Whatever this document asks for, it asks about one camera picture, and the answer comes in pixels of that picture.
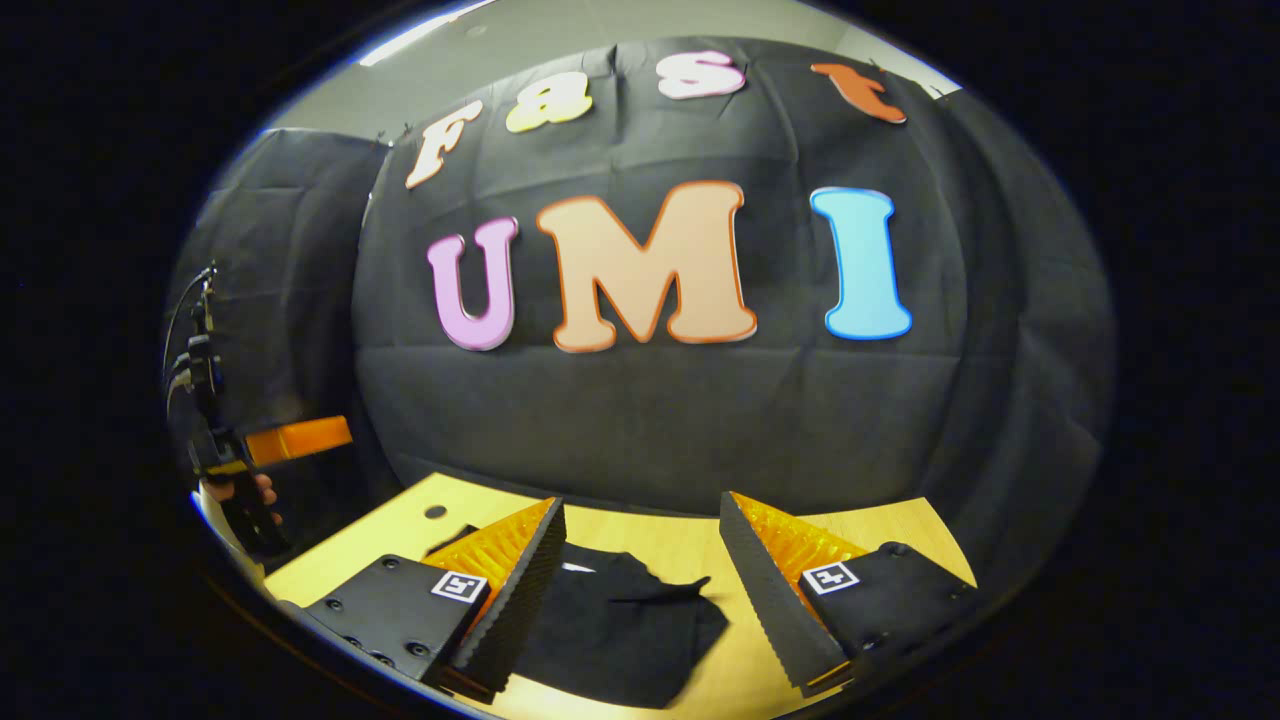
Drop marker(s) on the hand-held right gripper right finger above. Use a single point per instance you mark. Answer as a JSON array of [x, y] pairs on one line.
[[770, 610]]

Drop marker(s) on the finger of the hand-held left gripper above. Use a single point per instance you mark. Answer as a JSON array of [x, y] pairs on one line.
[[300, 440]]

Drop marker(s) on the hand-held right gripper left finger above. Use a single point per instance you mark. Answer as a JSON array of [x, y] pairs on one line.
[[515, 610]]

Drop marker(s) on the black button-up garment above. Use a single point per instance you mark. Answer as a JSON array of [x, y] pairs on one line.
[[620, 630]]

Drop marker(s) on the black backdrop cloth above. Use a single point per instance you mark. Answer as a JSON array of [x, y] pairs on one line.
[[700, 420]]

